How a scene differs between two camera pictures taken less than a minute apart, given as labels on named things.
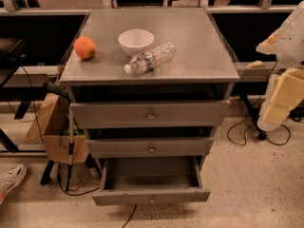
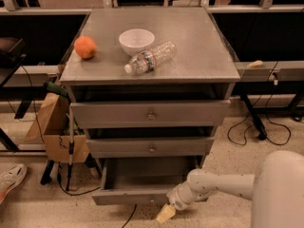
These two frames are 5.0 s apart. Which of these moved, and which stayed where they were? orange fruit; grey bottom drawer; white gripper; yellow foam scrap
Moved: white gripper
Stayed: yellow foam scrap; grey bottom drawer; orange fruit
